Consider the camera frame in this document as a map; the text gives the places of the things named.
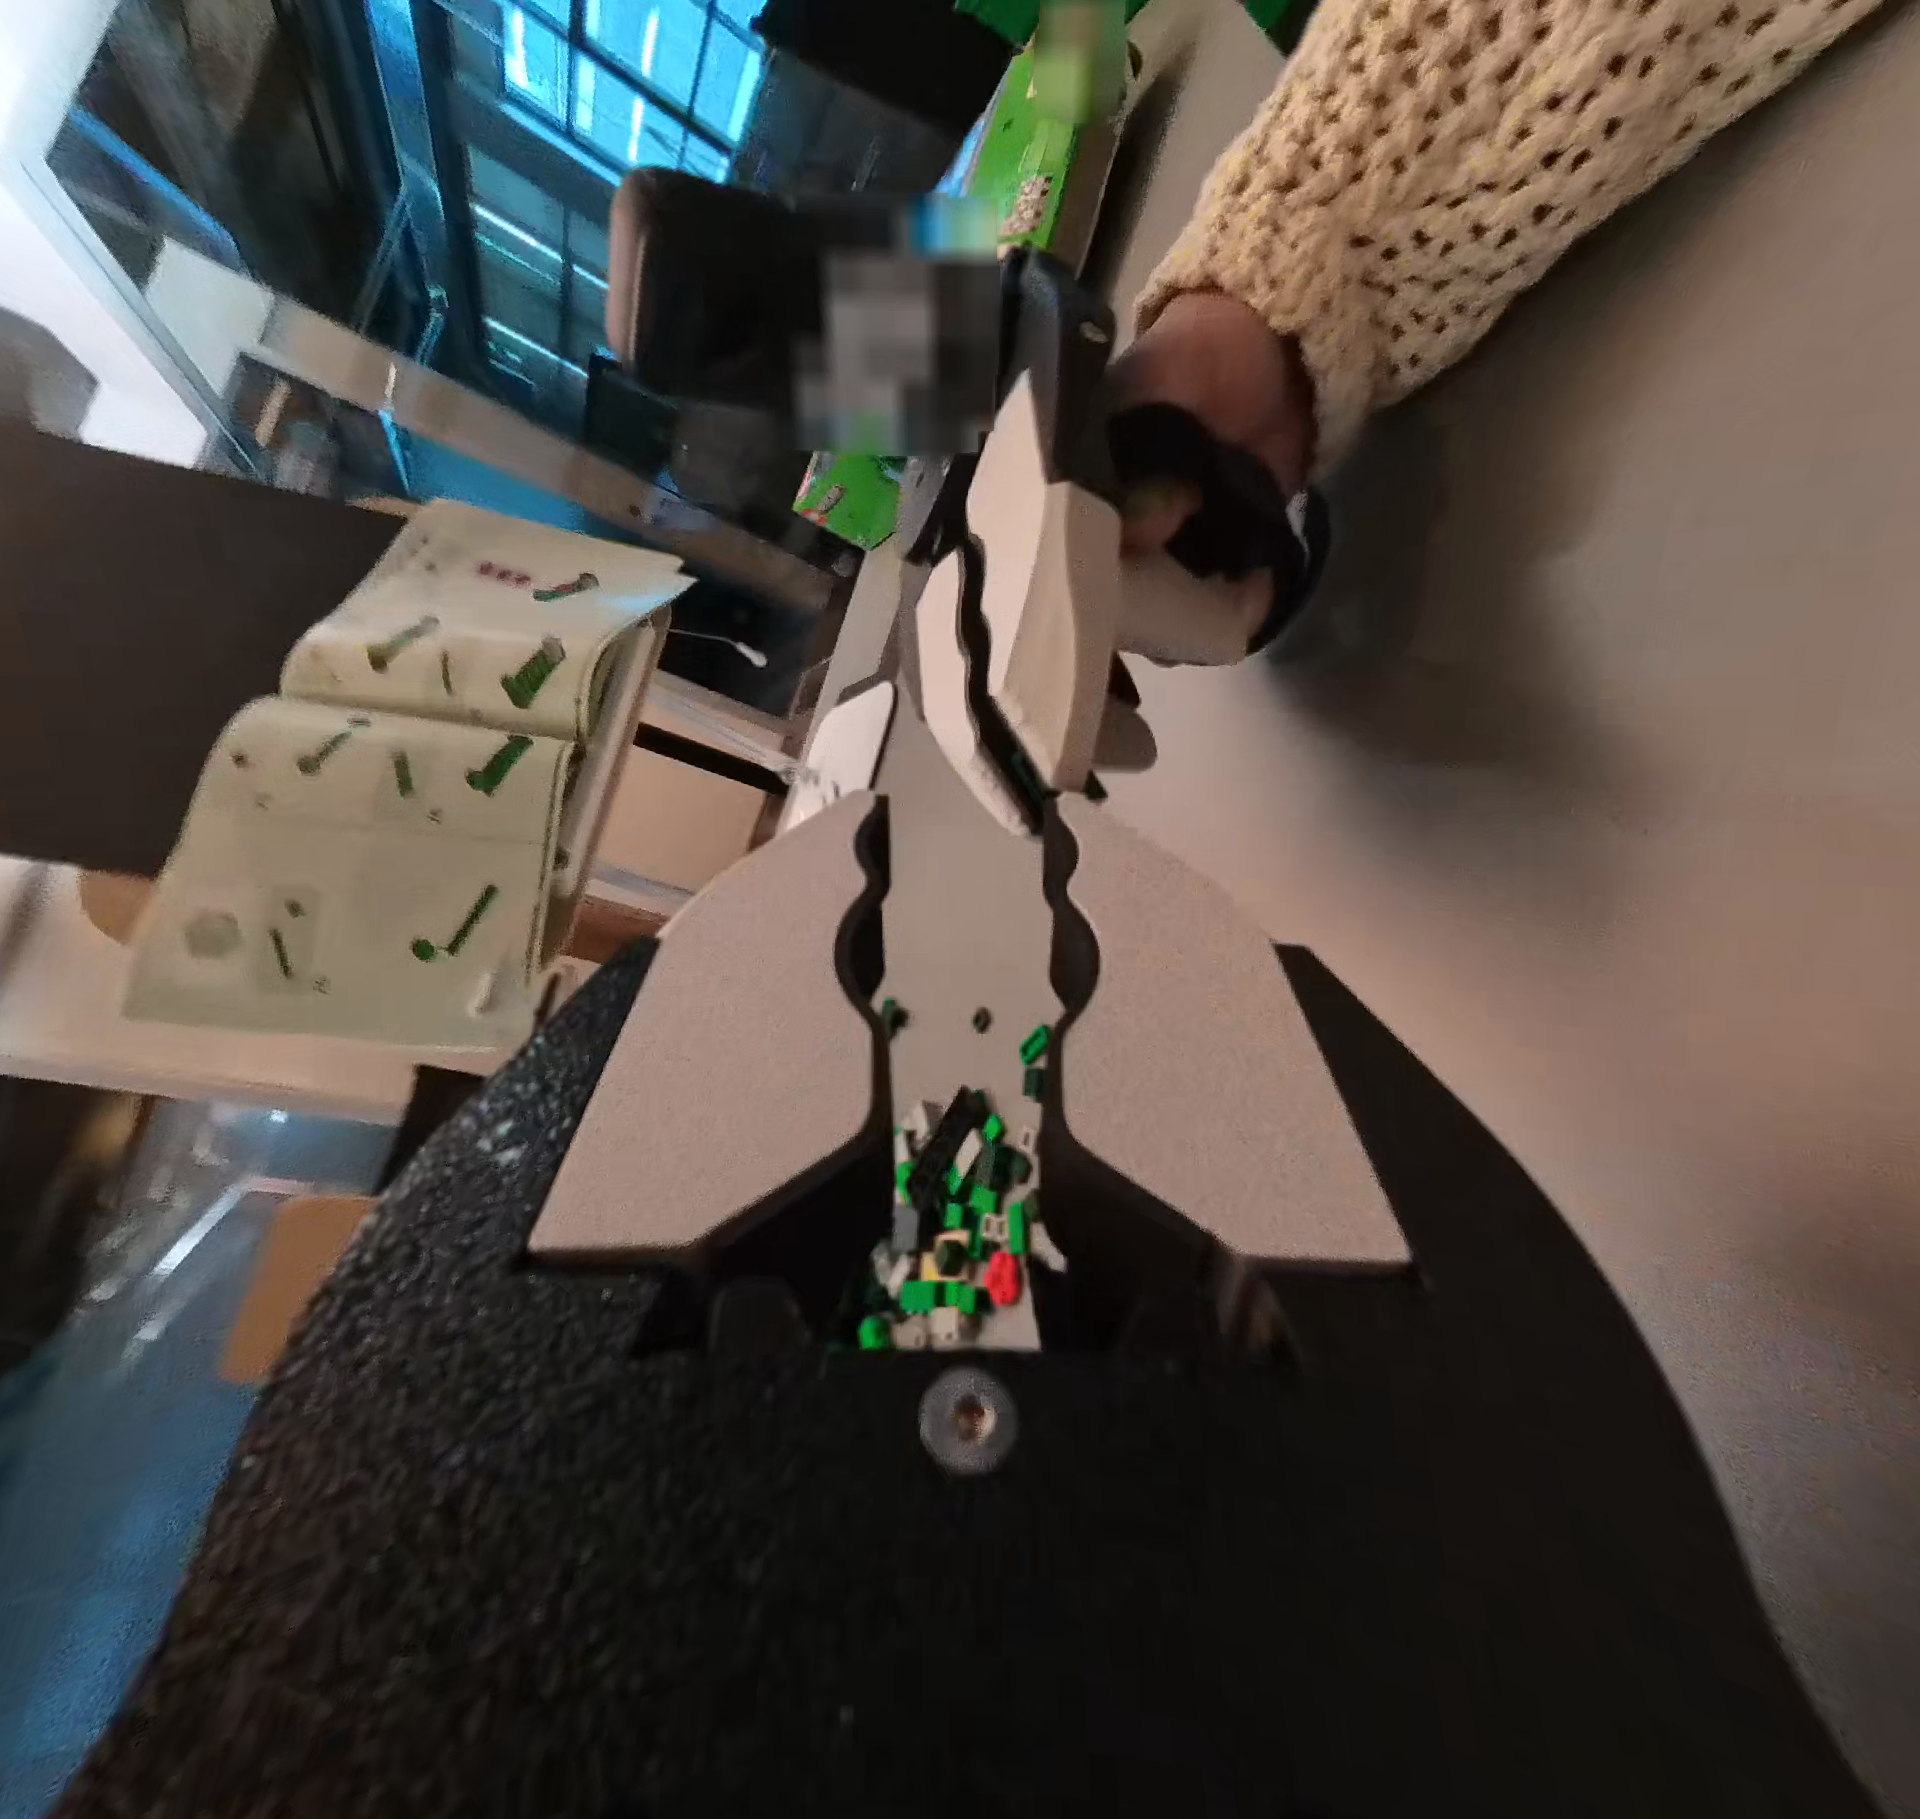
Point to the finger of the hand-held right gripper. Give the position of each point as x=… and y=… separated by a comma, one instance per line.
x=948, y=680
x=1052, y=590

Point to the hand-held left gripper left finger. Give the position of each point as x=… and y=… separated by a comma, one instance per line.
x=720, y=1084

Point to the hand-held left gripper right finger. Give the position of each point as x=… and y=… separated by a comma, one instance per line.
x=1215, y=1099

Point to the dark green lego brick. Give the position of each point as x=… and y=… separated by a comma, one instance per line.
x=1032, y=783

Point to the person's right forearm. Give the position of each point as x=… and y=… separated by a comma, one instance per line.
x=1499, y=125

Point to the pile of lego pieces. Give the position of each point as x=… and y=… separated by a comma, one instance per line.
x=960, y=1221

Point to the lego instruction booklet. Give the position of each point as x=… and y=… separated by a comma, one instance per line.
x=376, y=829

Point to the person's right hand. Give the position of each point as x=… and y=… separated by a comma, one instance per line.
x=1231, y=365

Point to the white board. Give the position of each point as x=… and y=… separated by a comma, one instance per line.
x=848, y=739

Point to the black office chair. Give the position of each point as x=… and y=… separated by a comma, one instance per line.
x=705, y=276

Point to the black monitor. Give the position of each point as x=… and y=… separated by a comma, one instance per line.
x=885, y=4

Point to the cardboard box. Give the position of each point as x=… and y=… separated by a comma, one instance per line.
x=300, y=1279

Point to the glass window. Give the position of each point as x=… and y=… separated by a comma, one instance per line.
x=630, y=34

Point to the dark brown panel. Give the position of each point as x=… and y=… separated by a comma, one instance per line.
x=149, y=618

